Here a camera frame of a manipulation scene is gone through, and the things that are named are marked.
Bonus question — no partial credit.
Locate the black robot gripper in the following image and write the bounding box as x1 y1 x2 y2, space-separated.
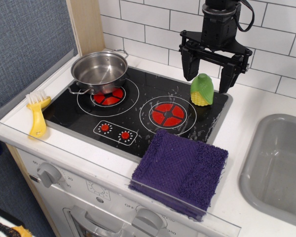
179 7 253 94

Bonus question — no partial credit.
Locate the yellow dish brush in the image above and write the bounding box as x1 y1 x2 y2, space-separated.
26 90 51 138

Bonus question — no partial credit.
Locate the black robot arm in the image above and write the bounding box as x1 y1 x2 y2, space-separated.
179 0 253 93

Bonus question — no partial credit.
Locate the toy corn cob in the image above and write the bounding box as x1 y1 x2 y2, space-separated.
190 73 214 107

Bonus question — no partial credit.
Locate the silver steel pan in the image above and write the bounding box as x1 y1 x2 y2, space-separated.
68 49 129 95

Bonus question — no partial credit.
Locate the black toy stovetop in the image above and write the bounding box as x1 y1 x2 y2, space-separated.
43 68 232 162

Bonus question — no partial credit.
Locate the purple folded cloth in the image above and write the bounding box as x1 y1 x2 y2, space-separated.
129 130 228 221

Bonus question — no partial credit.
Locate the grey sink basin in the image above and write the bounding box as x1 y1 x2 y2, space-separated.
239 114 296 226

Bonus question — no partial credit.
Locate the grey right oven knob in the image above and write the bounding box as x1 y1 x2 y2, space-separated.
131 208 164 237

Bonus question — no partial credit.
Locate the grey oven knob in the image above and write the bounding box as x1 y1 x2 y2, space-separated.
37 162 62 188
131 208 164 237

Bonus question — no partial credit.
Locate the grey left oven knob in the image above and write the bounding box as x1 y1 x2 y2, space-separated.
37 162 62 188

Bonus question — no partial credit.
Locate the yellow object at bottom left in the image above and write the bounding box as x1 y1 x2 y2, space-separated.
10 226 33 237

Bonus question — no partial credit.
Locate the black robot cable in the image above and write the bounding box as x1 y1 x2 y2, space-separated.
233 0 255 32

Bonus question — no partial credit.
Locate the wooden side post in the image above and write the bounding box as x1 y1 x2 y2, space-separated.
66 0 105 56

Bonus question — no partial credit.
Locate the grey oven door handle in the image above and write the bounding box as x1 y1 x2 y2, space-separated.
63 205 128 237

